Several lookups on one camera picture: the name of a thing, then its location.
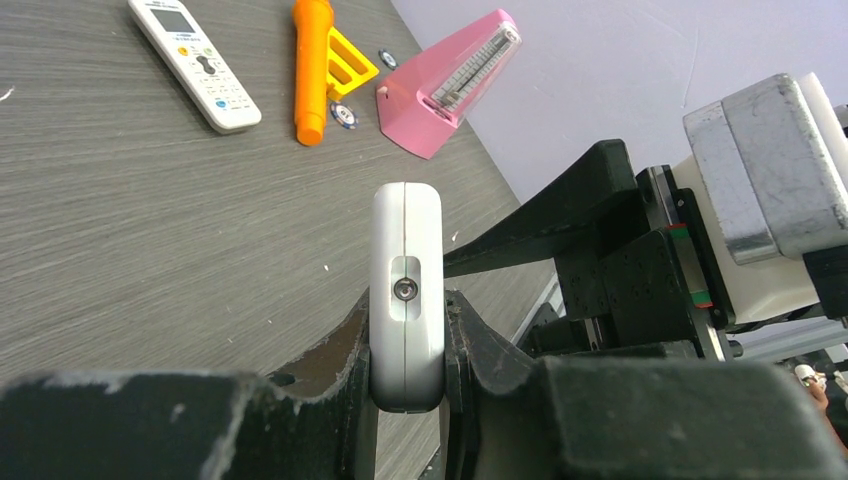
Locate pink metronome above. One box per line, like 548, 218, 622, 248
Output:
375, 9, 522, 160

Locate white grey remote control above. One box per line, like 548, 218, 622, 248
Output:
368, 182, 445, 414

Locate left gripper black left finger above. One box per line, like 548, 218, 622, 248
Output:
1, 297, 371, 479

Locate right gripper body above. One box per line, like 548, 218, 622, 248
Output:
553, 165, 736, 361

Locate grey poker chip upper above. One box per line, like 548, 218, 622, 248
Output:
378, 49, 399, 71

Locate grey poker chip lower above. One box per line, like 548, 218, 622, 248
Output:
329, 102, 358, 130

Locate white beige remote control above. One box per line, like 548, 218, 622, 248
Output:
127, 0, 262, 134

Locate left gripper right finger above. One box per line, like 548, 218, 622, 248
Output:
443, 291, 847, 479

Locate yellow triangle ruler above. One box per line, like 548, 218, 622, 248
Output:
326, 27, 379, 102

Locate grey poker chip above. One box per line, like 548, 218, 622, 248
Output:
329, 102, 358, 130
378, 49, 399, 71

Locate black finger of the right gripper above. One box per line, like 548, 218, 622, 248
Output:
443, 139, 637, 278

